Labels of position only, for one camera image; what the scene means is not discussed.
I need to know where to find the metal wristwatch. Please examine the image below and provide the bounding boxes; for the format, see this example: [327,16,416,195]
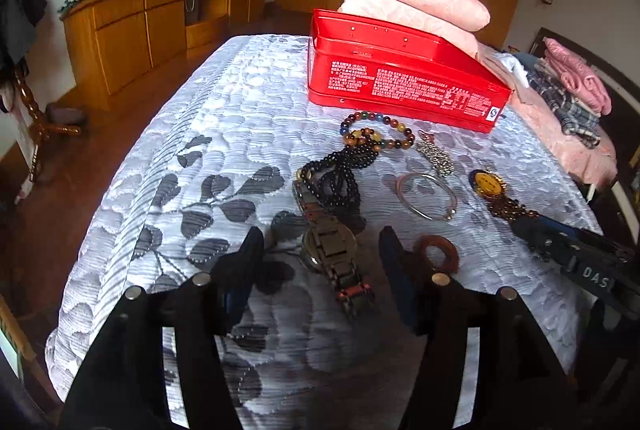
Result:
[291,177,376,318]

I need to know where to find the wooden coat rack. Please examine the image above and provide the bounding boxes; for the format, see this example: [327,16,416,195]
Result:
[12,64,83,205]

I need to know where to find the wooden sideboard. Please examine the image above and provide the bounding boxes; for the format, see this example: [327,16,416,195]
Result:
[59,0,271,111]

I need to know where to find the reddish brown ring pendant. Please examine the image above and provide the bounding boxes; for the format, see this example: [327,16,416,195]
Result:
[414,234,460,273]

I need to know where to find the grey bowl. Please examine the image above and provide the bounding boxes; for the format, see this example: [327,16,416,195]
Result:
[46,104,86,125]

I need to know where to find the black bead necklace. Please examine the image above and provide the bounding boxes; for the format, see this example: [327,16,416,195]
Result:
[297,145,383,215]

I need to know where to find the multicoloured bead bracelet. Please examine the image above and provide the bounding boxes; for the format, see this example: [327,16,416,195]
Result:
[340,110,416,153]

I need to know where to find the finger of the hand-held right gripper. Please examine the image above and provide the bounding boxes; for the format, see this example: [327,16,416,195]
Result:
[511,215,576,267]
[536,214,637,257]

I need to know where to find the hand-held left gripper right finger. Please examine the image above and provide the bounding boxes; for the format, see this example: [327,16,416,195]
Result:
[377,226,586,430]

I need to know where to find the dark hanging clothes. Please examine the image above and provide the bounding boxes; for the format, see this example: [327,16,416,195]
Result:
[0,0,48,70]

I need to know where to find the red tin box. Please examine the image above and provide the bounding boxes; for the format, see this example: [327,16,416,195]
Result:
[307,8,514,134]

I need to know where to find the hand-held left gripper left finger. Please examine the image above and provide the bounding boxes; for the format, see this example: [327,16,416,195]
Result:
[60,226,266,430]

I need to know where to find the pink padded jacket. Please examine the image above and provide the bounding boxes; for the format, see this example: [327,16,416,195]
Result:
[542,37,613,115]

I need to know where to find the plaid clothing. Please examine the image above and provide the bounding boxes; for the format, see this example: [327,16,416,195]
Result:
[520,54,603,148]

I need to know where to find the silver chain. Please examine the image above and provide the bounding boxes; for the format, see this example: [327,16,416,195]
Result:
[416,130,456,178]

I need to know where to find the white leaf-print quilted cover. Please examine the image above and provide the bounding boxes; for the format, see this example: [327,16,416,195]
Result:
[45,34,603,430]

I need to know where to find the pink metal bangle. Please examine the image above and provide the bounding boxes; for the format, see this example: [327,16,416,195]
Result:
[395,172,458,221]

